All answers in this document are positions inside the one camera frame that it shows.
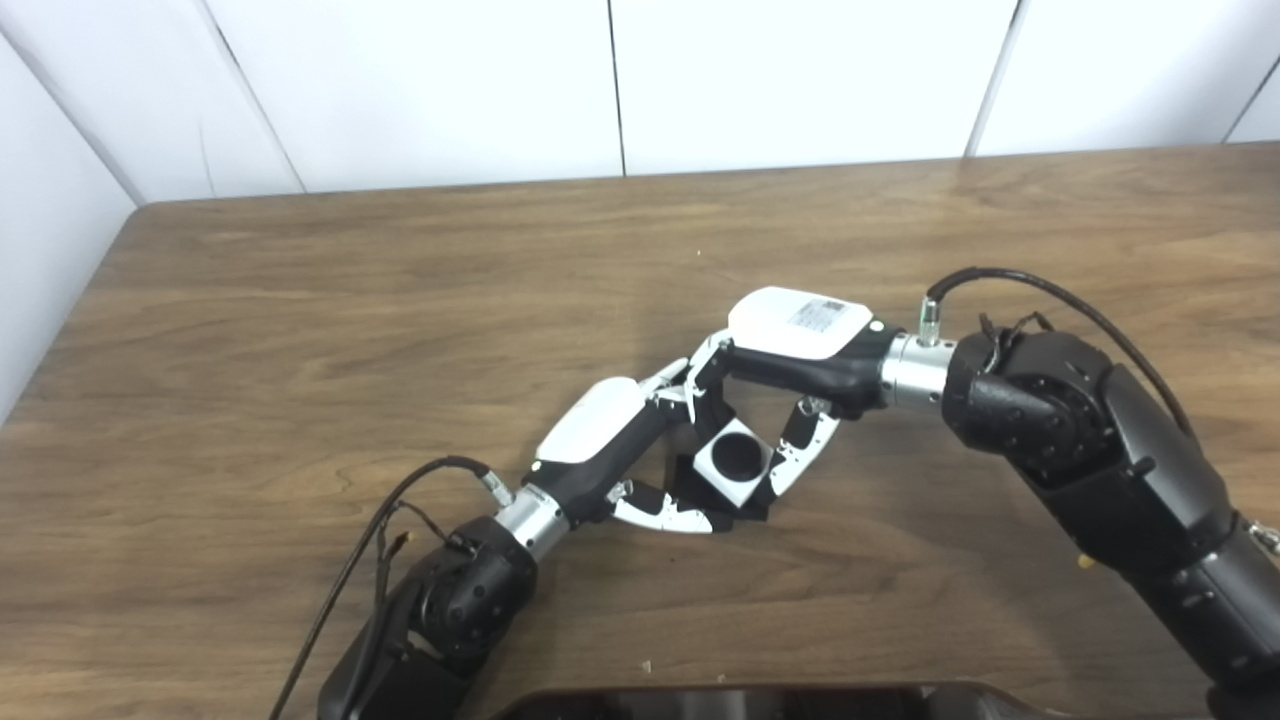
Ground white and black left hand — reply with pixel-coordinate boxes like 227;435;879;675
495;358;741;563

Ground white and black right hand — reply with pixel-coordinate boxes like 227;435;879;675
685;286;959;499

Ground black peg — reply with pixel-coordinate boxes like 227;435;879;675
668;430;773;523

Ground white square piece with hole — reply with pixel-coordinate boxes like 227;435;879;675
692;418;776;509

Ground dark robot torso edge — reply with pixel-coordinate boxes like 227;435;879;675
495;683;1071;720

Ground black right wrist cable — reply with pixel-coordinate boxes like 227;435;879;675
922;266;1280;553

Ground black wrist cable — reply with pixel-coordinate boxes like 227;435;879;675
268;456;516;720
922;266;1280;553

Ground thin right wrist wires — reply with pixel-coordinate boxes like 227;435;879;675
978;312;1056;353

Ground thin wrist wires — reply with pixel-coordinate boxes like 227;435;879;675
978;312;1056;353
375;500;471;601

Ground thin left wrist wires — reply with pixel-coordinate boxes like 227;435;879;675
375;500;471;601

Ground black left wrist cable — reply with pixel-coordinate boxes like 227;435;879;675
268;456;516;720

